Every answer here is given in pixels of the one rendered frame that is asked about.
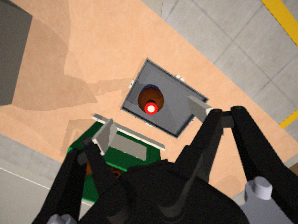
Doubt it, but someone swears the dark green crate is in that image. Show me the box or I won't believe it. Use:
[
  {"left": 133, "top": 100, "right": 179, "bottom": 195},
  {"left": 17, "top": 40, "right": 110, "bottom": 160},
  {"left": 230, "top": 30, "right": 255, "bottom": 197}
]
[{"left": 73, "top": 121, "right": 161, "bottom": 203}]

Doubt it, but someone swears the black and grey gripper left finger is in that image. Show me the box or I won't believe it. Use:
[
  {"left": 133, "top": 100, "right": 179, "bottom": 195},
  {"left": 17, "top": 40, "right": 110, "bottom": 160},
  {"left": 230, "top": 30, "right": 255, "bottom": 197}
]
[{"left": 31, "top": 119, "right": 132, "bottom": 224}]

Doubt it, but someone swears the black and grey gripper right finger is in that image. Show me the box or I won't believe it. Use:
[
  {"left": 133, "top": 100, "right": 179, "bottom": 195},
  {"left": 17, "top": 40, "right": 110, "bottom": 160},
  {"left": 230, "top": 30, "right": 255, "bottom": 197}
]
[{"left": 154, "top": 96, "right": 298, "bottom": 224}]

